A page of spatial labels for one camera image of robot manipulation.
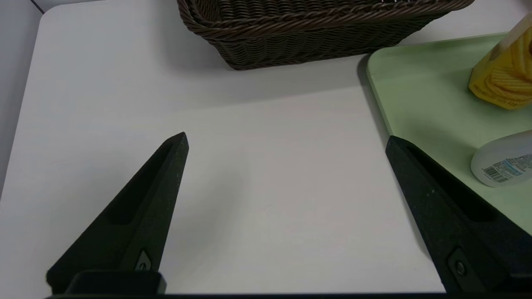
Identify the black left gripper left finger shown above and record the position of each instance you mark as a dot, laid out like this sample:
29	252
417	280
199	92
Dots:
133	224

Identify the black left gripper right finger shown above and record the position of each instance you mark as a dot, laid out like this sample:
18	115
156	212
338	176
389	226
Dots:
436	220

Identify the white bottle with clear cap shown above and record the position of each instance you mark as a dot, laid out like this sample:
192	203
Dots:
503	160

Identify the yellow snack box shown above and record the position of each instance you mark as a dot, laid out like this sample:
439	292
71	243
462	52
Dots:
505	79

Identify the dark brown wicker basket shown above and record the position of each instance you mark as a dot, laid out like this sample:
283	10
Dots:
316	37

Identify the light green plastic tray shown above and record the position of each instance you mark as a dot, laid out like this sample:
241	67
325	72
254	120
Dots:
428	104

